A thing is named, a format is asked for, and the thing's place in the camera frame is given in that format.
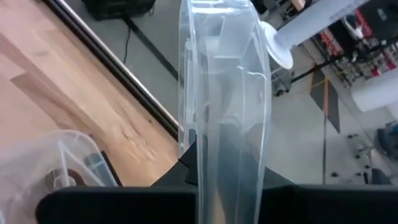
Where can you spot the red storage bin rack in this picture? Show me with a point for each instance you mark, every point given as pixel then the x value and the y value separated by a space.
pixel 367 46

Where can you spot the clear plastic bin lid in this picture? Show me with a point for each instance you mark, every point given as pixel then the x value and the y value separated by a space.
pixel 230 93

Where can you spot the white cylindrical column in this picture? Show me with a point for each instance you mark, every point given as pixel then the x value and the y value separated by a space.
pixel 376 95
pixel 311 21

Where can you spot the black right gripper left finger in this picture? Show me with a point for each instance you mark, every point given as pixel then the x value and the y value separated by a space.
pixel 124 205

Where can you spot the grey mesh office chair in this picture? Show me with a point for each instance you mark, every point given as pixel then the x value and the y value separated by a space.
pixel 382 149

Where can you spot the clear plastic storage bin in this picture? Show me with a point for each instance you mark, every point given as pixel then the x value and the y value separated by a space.
pixel 31 155

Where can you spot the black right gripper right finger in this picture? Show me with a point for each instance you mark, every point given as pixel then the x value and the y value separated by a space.
pixel 326 205

